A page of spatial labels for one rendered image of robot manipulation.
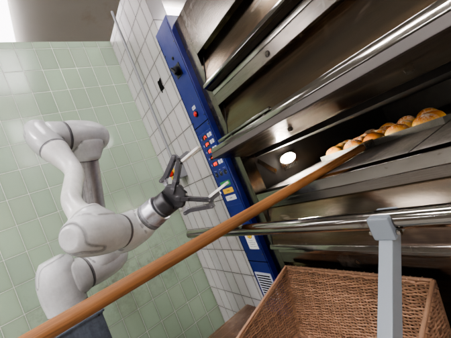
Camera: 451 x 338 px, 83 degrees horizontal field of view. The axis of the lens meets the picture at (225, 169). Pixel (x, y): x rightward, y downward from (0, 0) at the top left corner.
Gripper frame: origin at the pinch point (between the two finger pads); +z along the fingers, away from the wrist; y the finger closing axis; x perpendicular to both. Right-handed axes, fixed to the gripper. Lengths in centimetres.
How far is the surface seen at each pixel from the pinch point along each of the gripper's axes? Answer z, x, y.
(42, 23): -125, -256, -354
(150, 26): 8, -62, -90
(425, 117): 72, -40, 34
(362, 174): 33.6, -8.0, 29.6
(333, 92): 36.9, 8.8, 5.9
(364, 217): 21.5, 31.0, 25.3
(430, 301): 24, 5, 61
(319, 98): 34.0, 6.2, 4.8
